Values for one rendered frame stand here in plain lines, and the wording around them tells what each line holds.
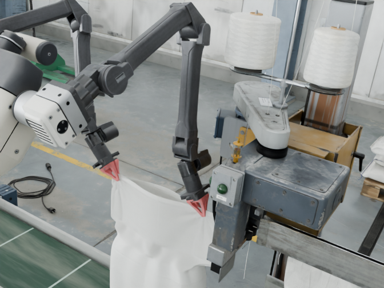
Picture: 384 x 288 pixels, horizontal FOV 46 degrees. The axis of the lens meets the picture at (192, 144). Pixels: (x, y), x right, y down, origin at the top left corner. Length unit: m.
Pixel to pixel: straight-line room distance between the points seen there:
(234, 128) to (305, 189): 0.54
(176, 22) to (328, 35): 0.44
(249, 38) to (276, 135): 0.32
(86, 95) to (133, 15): 6.86
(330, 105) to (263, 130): 0.38
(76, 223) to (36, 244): 0.87
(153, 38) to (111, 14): 7.00
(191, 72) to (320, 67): 0.40
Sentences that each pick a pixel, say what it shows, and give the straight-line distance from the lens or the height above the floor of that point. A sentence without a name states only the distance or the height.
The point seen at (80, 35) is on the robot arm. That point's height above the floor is 1.52.
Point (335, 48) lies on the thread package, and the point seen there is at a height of 1.64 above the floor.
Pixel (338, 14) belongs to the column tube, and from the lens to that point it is 1.57.
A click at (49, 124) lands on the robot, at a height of 1.45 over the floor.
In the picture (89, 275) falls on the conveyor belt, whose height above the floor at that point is 0.38.
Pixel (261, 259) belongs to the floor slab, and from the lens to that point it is 3.17.
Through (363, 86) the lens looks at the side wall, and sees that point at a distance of 6.45.
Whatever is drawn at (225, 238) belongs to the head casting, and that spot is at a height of 1.11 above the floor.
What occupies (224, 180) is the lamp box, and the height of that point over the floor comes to 1.31.
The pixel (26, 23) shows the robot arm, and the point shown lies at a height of 1.56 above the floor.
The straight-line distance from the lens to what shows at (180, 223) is 1.64.
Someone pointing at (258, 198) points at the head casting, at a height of 1.27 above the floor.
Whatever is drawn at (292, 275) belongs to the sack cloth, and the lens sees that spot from 1.52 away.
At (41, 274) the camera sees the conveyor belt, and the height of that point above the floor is 0.38.
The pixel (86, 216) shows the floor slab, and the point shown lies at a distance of 3.43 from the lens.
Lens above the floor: 1.87
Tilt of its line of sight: 23 degrees down
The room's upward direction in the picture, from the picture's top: 6 degrees clockwise
